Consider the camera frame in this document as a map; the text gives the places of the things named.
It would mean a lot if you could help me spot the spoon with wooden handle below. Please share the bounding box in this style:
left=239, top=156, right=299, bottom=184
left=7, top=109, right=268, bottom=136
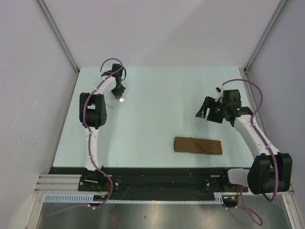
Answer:
left=106, top=103, right=114, bottom=109

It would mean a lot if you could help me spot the right aluminium frame post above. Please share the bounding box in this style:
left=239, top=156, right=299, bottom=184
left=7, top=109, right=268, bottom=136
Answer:
left=244, top=0, right=289, bottom=73

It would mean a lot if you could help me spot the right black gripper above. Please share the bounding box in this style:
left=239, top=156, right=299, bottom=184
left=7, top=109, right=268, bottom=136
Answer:
left=195, top=96, right=228, bottom=124

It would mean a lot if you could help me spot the right side aluminium rail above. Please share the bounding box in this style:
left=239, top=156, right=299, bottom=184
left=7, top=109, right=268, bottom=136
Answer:
left=239, top=67, right=270, bottom=144

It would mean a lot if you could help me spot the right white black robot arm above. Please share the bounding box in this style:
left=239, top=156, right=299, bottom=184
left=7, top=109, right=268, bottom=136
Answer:
left=195, top=90, right=293, bottom=195

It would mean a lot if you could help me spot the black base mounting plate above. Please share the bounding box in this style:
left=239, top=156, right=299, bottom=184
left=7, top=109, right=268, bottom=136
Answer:
left=49, top=167, right=239, bottom=202

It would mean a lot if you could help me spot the front aluminium rail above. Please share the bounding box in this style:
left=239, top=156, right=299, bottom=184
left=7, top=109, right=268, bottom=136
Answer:
left=34, top=174, right=294, bottom=194

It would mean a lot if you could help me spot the left aluminium frame post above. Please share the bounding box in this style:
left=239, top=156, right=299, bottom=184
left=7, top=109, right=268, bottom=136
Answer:
left=35, top=0, right=80, bottom=75

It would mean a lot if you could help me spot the light blue cable duct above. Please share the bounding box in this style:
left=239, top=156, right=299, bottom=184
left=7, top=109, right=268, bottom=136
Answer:
left=45, top=192, right=226, bottom=205

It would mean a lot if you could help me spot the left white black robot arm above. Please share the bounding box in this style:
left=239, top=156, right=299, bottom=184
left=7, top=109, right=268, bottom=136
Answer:
left=79, top=63, right=127, bottom=191

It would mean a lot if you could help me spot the aluminium rail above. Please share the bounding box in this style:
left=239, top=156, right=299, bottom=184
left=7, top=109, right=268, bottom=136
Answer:
left=239, top=67, right=270, bottom=144
left=34, top=174, right=294, bottom=194

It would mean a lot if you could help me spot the brown cloth napkin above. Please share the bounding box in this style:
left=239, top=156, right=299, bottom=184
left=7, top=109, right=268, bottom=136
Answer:
left=174, top=136, right=223, bottom=155

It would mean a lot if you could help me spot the aluminium frame post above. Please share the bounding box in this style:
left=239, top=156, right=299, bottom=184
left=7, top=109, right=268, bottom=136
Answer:
left=244, top=0, right=289, bottom=73
left=35, top=0, right=80, bottom=75

